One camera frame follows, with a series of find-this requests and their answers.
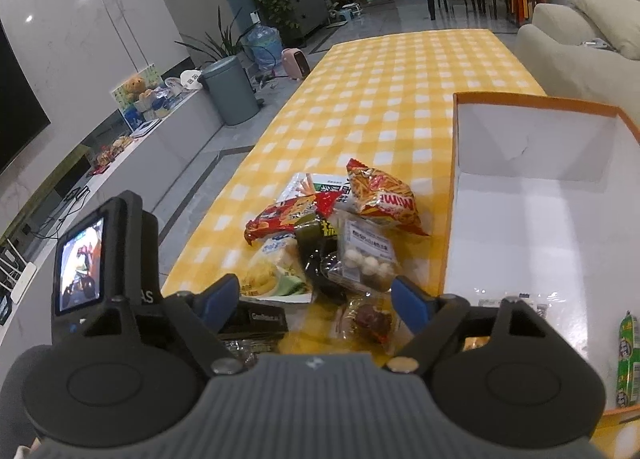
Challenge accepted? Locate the clear pack of brown candy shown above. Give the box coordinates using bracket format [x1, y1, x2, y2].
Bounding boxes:
[335, 291, 401, 355]

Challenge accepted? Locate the beige sofa cushion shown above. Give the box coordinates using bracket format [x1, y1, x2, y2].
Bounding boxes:
[566, 0, 640, 61]

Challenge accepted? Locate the white router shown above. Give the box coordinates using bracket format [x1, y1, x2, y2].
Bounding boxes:
[0, 244, 39, 305]

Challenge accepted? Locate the striped stick snack bag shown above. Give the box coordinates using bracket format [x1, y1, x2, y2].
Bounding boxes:
[346, 158, 431, 238]

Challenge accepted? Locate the white television console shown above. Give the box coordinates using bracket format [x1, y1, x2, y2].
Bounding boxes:
[0, 84, 224, 340]

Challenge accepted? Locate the orange and white cardboard box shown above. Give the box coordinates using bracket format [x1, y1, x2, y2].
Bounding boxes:
[439, 92, 640, 435]

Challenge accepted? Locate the green sausage stick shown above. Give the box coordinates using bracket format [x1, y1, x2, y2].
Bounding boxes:
[615, 311, 640, 410]

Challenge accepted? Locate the beige sofa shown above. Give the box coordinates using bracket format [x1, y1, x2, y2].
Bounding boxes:
[515, 0, 640, 112]

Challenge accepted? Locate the black television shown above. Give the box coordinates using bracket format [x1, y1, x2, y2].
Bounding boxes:
[0, 24, 52, 174]

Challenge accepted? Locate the long-leaf potted plant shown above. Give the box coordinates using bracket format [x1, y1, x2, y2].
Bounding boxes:
[175, 6, 251, 70]

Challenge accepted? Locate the brown teddy bear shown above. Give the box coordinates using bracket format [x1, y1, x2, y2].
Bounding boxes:
[120, 76, 151, 104]

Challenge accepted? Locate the yellow green chips packet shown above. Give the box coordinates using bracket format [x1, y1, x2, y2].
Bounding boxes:
[239, 236, 316, 305]

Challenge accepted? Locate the grey trash bin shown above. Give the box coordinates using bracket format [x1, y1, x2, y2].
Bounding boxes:
[200, 56, 261, 127]

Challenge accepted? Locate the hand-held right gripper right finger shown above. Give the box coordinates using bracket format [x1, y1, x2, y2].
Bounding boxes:
[385, 276, 549, 373]

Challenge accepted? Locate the red chip bag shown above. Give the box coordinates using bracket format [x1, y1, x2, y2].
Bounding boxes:
[244, 191, 346, 246]

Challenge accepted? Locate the pile of small packets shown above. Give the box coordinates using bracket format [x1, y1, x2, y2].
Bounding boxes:
[91, 135, 134, 176]

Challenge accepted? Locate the pink space heater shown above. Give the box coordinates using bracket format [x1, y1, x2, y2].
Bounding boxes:
[281, 48, 311, 82]

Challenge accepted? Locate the small white step stool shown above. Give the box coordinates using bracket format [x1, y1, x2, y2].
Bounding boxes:
[327, 3, 366, 28]

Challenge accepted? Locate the dark green snack packet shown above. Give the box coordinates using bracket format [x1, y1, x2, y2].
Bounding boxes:
[294, 219, 341, 260]

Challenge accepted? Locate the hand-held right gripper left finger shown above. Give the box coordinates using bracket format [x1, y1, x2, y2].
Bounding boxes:
[84, 274, 247, 376]

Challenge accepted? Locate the green printed board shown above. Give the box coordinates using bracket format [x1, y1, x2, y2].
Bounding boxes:
[111, 66, 162, 132]

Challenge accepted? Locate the small clear packet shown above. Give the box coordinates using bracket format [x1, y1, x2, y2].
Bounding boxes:
[477, 293, 551, 320]

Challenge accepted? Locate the dark glossy snack packet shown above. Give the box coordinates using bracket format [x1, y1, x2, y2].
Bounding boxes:
[300, 251, 351, 305]

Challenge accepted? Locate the white snack packet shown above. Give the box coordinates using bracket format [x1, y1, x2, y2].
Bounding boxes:
[277, 172, 353, 210]

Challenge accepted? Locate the clear pack of white balls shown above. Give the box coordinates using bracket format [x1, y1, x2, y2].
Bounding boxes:
[334, 211, 401, 293]

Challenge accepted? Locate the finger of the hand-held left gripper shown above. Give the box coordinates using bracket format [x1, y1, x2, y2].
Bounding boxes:
[226, 301, 290, 341]

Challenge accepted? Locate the blue water bottle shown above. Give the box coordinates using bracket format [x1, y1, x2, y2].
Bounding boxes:
[245, 25, 284, 70]

